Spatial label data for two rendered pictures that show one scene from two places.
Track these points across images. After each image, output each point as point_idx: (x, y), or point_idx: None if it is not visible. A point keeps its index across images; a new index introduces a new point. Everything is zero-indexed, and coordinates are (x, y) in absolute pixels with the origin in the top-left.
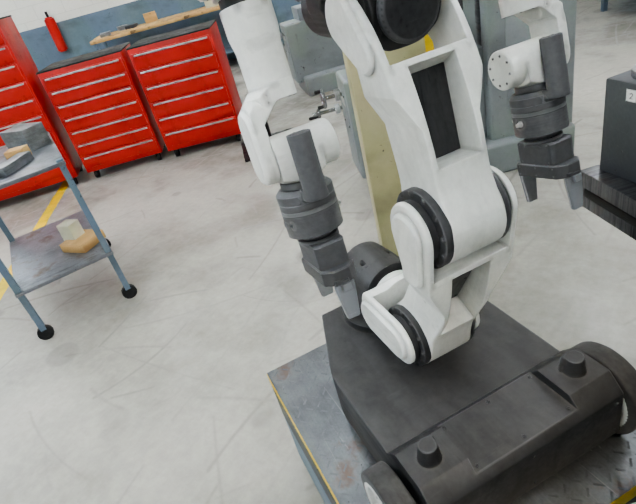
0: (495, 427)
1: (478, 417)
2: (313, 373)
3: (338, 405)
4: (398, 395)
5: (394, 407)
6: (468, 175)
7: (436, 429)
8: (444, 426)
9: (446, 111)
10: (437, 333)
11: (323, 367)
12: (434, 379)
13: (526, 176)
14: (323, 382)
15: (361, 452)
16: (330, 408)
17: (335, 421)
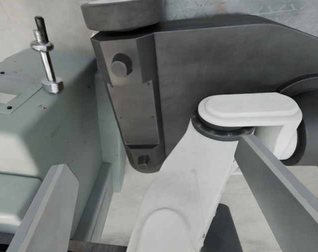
0: (133, 109)
1: (144, 106)
2: None
3: (266, 13)
4: (200, 70)
5: (192, 61)
6: None
7: (143, 80)
8: (148, 85)
9: None
10: (176, 145)
11: None
12: (195, 100)
13: None
14: (302, 11)
15: (210, 11)
16: (270, 4)
17: (254, 2)
